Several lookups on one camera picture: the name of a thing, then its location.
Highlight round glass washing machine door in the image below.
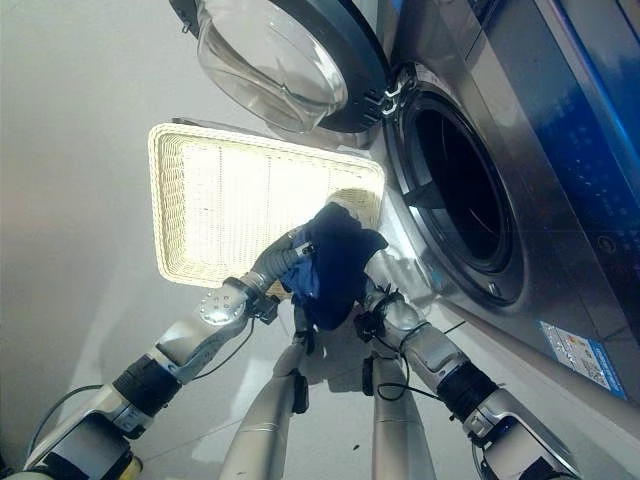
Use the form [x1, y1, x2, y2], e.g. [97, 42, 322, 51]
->
[168, 0, 392, 135]

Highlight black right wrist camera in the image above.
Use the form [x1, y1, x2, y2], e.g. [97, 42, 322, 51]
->
[353, 312, 387, 344]

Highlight silver robot leg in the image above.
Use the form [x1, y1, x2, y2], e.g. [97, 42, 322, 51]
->
[218, 299, 312, 480]
[362, 352, 437, 480]

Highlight silver left robot leg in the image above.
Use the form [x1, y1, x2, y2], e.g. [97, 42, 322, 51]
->
[218, 299, 312, 480]

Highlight blue label sticker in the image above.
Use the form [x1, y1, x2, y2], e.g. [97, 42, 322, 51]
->
[538, 319, 629, 401]

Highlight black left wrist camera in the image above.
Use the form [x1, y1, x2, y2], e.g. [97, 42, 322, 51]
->
[256, 294, 281, 325]

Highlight grey left arm cable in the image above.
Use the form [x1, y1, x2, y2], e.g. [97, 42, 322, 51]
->
[28, 383, 104, 454]

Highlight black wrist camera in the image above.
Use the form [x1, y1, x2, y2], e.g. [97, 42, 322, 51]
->
[353, 312, 387, 344]
[256, 294, 281, 325]

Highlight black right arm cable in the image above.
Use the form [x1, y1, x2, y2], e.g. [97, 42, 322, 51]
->
[373, 335, 454, 404]

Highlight dark blue clothes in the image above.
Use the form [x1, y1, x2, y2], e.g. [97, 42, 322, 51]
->
[279, 202, 390, 332]

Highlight silver front-load washing machine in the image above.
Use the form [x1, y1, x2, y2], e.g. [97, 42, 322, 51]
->
[344, 0, 640, 419]

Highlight white wicker laundry basket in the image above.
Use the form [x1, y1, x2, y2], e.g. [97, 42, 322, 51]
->
[147, 122, 387, 290]

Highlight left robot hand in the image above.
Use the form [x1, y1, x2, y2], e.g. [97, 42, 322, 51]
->
[254, 229, 316, 292]

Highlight silver right robot leg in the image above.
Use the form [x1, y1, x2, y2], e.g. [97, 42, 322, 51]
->
[362, 352, 437, 480]

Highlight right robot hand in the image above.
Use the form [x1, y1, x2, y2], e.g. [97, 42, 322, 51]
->
[363, 248, 402, 304]

